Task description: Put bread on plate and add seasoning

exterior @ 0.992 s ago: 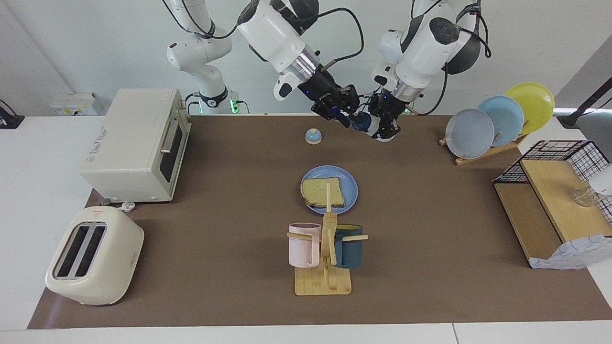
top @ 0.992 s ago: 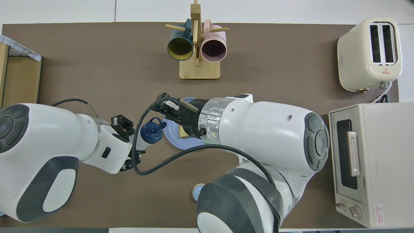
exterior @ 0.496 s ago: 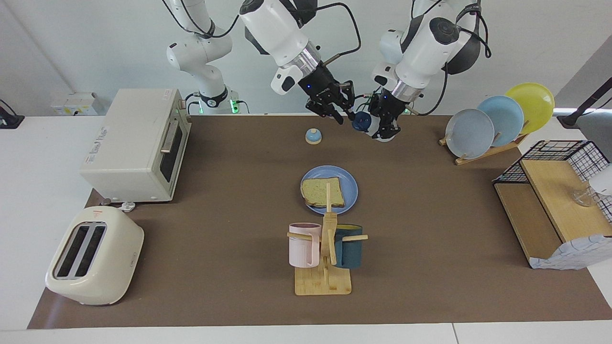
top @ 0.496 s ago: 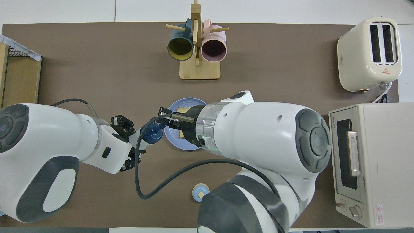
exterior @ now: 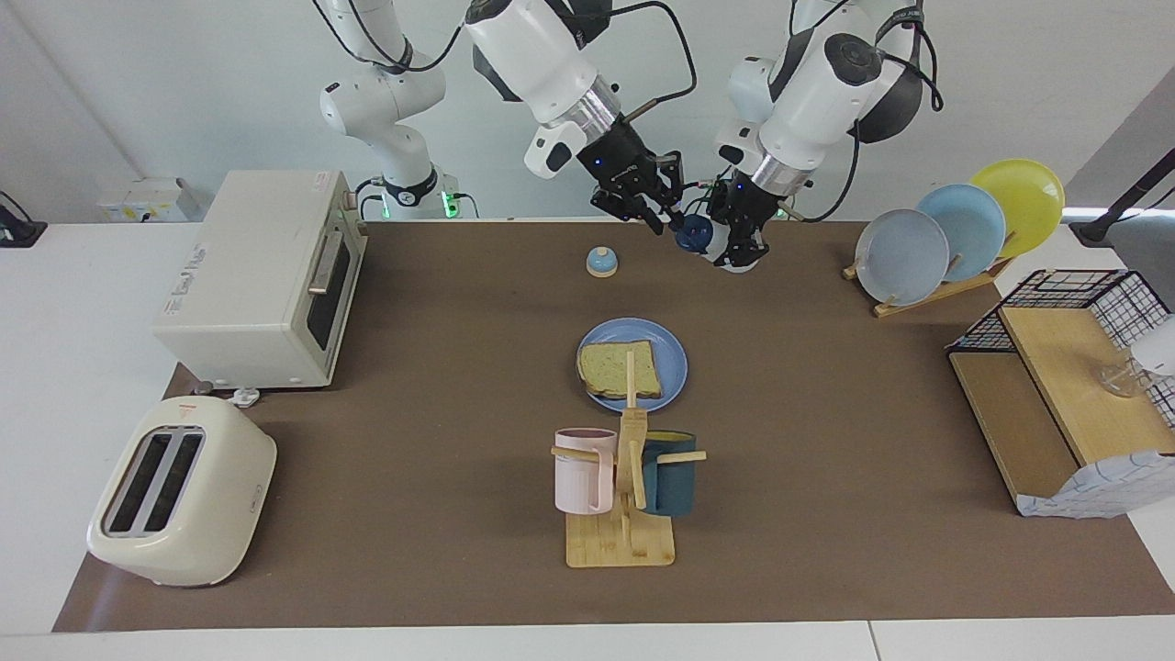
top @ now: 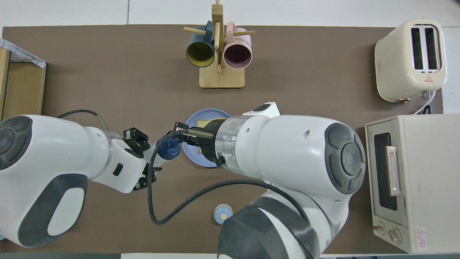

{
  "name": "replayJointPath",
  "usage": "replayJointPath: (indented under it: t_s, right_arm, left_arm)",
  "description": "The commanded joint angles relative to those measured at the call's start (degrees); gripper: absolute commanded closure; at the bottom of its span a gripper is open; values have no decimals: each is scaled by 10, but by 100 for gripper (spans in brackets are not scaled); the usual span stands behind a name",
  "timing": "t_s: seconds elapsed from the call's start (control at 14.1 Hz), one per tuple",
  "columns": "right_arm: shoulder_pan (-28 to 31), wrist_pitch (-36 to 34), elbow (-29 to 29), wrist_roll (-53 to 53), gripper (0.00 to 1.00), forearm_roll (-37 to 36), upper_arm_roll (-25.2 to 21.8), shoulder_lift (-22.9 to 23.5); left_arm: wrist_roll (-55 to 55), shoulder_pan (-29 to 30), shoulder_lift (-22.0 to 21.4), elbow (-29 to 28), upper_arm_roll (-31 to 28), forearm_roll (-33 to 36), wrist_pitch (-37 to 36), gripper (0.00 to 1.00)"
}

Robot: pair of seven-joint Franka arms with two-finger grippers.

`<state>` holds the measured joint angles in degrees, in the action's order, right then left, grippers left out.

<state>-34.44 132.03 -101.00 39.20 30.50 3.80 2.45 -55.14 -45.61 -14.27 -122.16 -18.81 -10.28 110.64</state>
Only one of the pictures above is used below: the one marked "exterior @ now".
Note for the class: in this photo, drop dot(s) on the blue round plate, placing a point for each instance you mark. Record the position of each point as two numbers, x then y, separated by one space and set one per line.
675 367

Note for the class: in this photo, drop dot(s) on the yellow plate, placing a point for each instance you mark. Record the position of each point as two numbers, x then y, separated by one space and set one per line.
1028 202

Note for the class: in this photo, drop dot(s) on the wooden mug tree stand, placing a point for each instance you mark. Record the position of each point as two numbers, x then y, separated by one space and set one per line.
620 546

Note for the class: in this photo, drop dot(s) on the white wall power box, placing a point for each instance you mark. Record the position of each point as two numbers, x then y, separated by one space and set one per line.
138 197

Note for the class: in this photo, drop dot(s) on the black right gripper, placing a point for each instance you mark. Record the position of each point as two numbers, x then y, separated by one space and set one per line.
617 161

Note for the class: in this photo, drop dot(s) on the wooden two-level shelf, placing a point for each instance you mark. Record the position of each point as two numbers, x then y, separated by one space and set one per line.
1056 386

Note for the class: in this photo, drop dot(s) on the pale grey plate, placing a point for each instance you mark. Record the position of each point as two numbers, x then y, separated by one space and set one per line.
900 257

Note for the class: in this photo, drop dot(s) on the white squeeze bottle blue cap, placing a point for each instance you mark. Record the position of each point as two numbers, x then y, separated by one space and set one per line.
693 234

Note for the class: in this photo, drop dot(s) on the pink ribbed mug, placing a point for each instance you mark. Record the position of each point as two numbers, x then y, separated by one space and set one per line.
578 477

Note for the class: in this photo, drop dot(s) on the toasted bread slice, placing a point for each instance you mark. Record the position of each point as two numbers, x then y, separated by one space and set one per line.
606 367

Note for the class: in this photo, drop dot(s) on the small blue seasoning jar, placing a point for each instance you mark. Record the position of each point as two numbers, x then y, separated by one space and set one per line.
601 263

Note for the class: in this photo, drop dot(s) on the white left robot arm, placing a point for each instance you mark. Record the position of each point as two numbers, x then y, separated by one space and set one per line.
817 101

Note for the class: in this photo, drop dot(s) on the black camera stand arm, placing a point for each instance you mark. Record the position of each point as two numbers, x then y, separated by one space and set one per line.
1120 207

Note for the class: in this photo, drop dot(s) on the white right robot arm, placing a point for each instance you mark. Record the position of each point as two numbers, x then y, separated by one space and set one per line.
542 55

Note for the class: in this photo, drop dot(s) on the wooden plate rack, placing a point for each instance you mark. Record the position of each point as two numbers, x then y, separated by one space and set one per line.
927 296

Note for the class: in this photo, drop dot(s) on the white toaster oven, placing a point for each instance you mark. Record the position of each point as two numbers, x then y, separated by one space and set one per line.
248 294

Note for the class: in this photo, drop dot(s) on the white rounded blurry object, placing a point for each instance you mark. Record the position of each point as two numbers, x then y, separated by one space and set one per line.
1158 347

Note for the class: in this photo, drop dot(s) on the brown table mat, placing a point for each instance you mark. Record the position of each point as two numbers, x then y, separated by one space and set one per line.
459 413

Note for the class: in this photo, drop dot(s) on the light blue plate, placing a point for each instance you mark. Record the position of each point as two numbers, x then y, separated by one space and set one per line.
973 225

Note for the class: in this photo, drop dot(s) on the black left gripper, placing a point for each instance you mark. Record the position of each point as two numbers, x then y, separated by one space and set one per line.
748 197

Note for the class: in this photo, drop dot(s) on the white patterned cloth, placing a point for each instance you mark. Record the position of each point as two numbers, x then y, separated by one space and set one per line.
1102 491

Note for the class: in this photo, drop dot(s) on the clear glass cup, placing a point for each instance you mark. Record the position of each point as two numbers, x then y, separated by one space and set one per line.
1120 378

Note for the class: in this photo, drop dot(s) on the cream two-slot toaster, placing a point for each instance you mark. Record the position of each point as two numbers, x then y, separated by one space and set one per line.
220 514

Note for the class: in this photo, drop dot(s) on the black clamp base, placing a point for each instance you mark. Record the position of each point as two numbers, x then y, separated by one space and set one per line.
18 229

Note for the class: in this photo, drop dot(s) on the dark teal mug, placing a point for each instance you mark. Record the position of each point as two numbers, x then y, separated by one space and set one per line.
675 482

